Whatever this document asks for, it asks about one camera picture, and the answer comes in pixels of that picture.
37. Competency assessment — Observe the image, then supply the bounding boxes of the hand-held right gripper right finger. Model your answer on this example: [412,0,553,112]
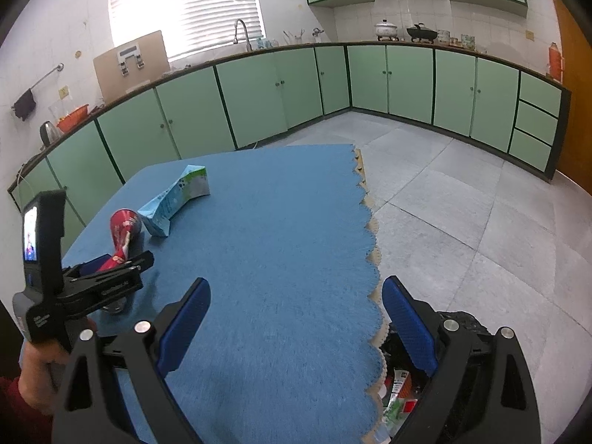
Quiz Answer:
[381,276,542,444]

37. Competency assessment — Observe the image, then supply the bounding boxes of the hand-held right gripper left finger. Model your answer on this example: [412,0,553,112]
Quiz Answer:
[51,277,212,444]

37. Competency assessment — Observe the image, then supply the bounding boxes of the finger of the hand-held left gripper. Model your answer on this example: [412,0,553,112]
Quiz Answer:
[62,255,116,280]
[62,250,155,315]

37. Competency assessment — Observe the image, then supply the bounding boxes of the crushed red can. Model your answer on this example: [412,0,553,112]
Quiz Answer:
[95,209,142,275]

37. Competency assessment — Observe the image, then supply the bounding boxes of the trash bin black bag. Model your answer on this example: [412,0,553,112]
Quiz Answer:
[370,310,495,444]

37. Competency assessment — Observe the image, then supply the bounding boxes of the person's left forearm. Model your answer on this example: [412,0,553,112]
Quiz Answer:
[0,374,54,444]

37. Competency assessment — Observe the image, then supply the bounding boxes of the person's left hand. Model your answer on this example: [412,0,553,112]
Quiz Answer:
[18,341,75,416]

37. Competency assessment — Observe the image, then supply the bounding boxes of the white red packet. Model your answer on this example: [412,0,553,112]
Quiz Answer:
[391,367,414,398]

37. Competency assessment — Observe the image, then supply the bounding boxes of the light blue milk carton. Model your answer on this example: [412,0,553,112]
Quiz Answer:
[137,165,210,238]

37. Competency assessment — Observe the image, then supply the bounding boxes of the blue foam mat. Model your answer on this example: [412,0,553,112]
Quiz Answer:
[60,144,389,444]

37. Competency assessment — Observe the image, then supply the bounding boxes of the metal kettle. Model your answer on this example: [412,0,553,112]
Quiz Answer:
[39,120,63,146]

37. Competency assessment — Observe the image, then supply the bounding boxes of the orange basin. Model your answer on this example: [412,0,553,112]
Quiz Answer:
[55,104,90,131]

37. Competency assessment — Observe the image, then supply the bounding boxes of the dark towel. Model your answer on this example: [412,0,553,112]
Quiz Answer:
[11,89,38,121]

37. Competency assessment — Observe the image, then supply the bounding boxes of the cardboard box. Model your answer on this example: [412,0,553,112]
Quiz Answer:
[93,30,171,102]

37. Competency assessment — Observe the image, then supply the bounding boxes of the green base cabinets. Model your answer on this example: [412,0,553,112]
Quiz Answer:
[7,41,572,250]

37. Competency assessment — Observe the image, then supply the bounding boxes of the white window blinds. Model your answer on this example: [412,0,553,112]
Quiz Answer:
[107,0,266,61]

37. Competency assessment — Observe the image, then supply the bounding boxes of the metal faucet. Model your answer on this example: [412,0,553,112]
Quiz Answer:
[233,18,254,53]

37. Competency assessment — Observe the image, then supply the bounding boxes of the black wok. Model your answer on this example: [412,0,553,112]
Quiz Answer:
[406,23,438,43]

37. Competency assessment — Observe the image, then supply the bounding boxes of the white cooking pot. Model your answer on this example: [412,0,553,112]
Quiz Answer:
[374,18,399,40]

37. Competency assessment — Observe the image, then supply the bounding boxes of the orange thermos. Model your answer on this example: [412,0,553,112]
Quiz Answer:
[546,41,565,81]

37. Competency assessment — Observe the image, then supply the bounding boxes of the wooden door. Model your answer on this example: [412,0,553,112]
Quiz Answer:
[549,0,592,190]

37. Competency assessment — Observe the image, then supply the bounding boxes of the metal towel rail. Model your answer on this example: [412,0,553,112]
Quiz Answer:
[14,62,64,102]

